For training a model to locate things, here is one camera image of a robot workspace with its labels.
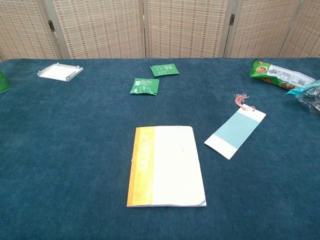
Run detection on white notebook with orange spine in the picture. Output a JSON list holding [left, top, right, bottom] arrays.
[[126, 125, 208, 208]]

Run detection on teal and white tasselled bookmark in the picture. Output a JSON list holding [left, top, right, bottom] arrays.
[[203, 93, 267, 160]]

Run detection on green sachet with leaf print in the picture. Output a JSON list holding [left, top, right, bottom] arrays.
[[129, 77, 160, 96]]

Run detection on green sachet with white text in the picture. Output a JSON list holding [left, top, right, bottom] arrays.
[[149, 63, 181, 77]]

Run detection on dark blue table cloth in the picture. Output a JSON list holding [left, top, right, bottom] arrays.
[[0, 57, 320, 240]]

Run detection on woven bamboo folding screen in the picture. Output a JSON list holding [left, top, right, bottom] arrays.
[[0, 0, 320, 63]]

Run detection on white square plastic tray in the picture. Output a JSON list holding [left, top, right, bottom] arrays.
[[36, 62, 84, 83]]

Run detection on green snack packet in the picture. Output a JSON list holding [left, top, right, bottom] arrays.
[[249, 58, 317, 91]]

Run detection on clear bag with teal edges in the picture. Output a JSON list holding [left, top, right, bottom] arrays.
[[284, 79, 320, 116]]

